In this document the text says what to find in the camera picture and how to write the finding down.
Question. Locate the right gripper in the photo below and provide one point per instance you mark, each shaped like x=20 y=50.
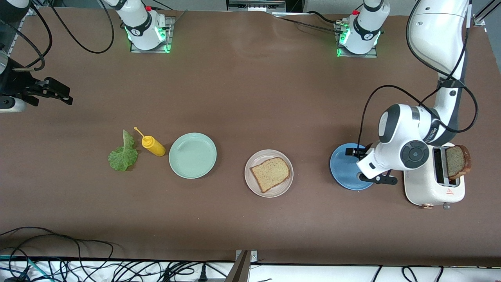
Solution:
x=16 y=85

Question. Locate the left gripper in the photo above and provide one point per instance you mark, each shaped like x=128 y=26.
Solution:
x=362 y=152

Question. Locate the brown bread slice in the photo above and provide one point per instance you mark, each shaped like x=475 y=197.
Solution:
x=456 y=162
x=270 y=174

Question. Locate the green lettuce leaf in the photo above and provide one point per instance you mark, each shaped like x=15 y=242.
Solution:
x=122 y=158

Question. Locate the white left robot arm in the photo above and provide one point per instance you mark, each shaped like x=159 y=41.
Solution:
x=438 y=31

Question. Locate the blue plate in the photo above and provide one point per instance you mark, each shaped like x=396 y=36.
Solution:
x=342 y=168

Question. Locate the beige plate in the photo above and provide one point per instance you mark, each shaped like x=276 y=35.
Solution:
x=258 y=188

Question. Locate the mint green plate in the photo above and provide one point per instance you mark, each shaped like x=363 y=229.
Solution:
x=192 y=156

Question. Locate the white two-slot toaster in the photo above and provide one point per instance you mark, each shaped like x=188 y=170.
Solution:
x=426 y=192

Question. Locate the yellow mustard squeeze bottle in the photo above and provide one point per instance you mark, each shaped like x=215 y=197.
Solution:
x=153 y=147

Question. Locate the black power plug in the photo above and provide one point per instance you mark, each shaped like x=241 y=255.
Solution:
x=202 y=274

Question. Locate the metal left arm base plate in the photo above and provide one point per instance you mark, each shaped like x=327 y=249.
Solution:
x=370 y=55

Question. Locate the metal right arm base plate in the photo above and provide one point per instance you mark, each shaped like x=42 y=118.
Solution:
x=137 y=50

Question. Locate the aluminium profile post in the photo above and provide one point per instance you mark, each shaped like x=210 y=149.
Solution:
x=243 y=268

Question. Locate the metal corner bracket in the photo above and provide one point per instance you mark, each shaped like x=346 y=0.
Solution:
x=479 y=20

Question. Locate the aluminium frame bar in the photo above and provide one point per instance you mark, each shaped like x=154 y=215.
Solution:
x=256 y=4

